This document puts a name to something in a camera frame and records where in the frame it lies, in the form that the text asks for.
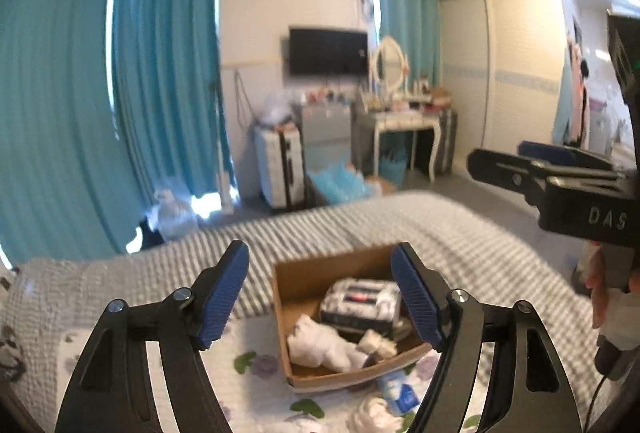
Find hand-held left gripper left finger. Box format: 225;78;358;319
54;240;250;433

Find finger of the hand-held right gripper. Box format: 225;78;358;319
518;140;615;172
467;148;623;210

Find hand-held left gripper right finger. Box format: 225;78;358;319
390;242;584;433

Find brown cardboard box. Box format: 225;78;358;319
271;243;442;395

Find blue tissue packet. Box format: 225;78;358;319
376;372;420;417

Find white socks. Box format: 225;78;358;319
287;314;370;372

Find white cloth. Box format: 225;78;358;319
346;395;403;433

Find person's right hand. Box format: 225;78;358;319
584;247;610;330

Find striped tissue pack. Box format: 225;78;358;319
319;278;402;330

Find small beige rolled socks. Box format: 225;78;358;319
359;329;397;357

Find hanging clothes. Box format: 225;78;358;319
551;20;591;148

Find floral white quilt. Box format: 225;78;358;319
55;313;493;433

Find clear plastic bag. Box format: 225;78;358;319
150;189;201;241

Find cream sliding wardrobe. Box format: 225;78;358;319
437;0;568;174

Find teal plastic basket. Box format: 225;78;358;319
378;152;408;188

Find white dressing table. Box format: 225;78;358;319
352;95;458;184

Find pack of blue bottles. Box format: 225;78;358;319
306;158;381;206

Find white striped suitcase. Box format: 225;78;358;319
253;123;307;212

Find white oval mirror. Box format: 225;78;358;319
369;36;410;96

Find grey cabinet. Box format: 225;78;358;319
299;103;354;174

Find white plastic bag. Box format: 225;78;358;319
254;90;297;130

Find wide teal curtain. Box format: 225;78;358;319
0;0;151;264

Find black cable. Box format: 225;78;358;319
582;373;617;433

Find black wall television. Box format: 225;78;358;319
288;27;370;76

